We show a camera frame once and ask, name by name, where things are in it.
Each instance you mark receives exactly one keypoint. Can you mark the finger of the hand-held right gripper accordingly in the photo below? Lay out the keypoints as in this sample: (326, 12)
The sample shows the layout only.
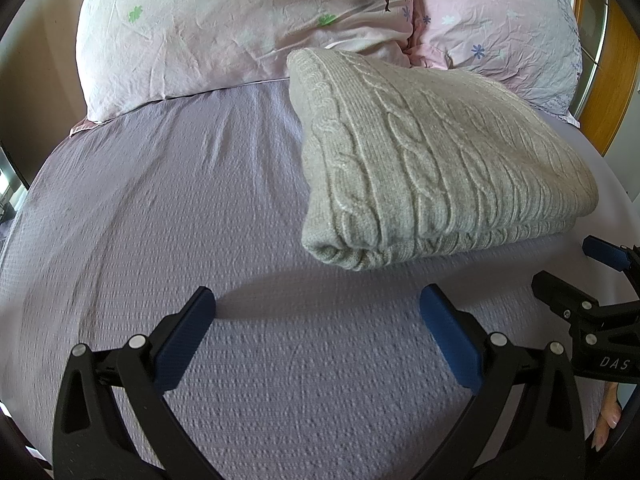
(605, 252)
(562, 297)

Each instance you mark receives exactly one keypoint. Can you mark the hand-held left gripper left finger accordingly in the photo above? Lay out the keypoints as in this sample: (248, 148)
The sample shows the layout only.
(182, 332)

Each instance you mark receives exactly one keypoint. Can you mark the window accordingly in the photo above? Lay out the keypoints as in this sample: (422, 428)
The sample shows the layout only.
(10, 185)

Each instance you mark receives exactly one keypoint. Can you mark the purple textured bedspread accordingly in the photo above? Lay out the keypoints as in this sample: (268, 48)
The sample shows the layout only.
(175, 220)

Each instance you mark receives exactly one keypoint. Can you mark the person's right hand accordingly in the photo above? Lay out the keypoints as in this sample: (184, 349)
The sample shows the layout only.
(609, 412)

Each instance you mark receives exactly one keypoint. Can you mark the pink flower print pillow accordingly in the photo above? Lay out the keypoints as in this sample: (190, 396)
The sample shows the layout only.
(500, 20)

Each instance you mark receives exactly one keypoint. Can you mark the pink tree print pillow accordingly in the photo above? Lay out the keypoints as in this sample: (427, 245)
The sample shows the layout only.
(225, 25)

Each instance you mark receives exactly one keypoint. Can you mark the wooden headboard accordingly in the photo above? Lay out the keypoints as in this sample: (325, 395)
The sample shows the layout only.
(627, 85)

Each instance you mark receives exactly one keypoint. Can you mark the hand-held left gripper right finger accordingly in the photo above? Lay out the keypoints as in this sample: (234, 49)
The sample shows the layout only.
(450, 332)

